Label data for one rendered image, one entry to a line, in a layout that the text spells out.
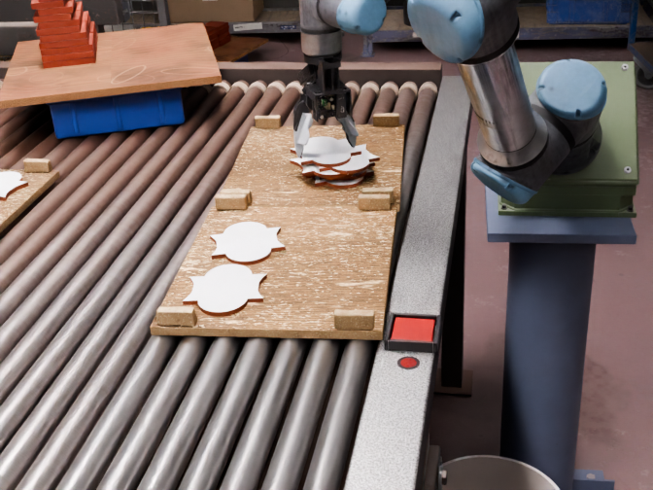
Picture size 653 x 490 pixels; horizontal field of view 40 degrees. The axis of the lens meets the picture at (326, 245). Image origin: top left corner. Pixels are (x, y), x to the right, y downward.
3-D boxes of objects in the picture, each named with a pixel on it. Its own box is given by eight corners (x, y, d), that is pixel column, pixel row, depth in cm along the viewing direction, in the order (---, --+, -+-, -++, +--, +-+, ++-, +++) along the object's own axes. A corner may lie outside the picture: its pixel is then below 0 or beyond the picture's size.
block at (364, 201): (391, 206, 167) (391, 192, 166) (390, 211, 166) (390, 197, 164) (359, 206, 168) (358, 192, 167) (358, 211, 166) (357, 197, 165)
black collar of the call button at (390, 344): (441, 324, 136) (441, 314, 135) (436, 353, 130) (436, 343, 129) (391, 321, 138) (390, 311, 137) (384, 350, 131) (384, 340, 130)
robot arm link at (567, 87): (613, 111, 163) (626, 76, 150) (567, 165, 161) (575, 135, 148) (559, 74, 166) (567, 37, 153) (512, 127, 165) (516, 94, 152)
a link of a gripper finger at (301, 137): (292, 162, 173) (310, 118, 170) (284, 151, 178) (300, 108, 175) (307, 166, 174) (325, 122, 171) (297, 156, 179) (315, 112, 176)
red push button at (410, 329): (435, 327, 136) (435, 319, 135) (431, 349, 130) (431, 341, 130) (395, 324, 137) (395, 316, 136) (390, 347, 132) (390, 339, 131)
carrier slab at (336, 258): (396, 214, 168) (396, 206, 167) (383, 340, 132) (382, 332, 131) (213, 213, 172) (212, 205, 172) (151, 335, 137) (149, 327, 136)
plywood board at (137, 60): (204, 28, 252) (203, 21, 252) (222, 83, 209) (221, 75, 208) (18, 48, 245) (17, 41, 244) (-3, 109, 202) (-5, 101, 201)
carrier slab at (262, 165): (404, 130, 204) (404, 123, 204) (399, 212, 169) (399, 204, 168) (252, 132, 208) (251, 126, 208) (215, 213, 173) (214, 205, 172)
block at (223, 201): (249, 206, 171) (247, 192, 169) (247, 210, 169) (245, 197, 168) (217, 206, 171) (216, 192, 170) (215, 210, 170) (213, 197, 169)
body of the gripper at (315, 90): (315, 125, 169) (311, 62, 163) (301, 111, 176) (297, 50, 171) (354, 119, 171) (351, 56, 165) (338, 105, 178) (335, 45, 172)
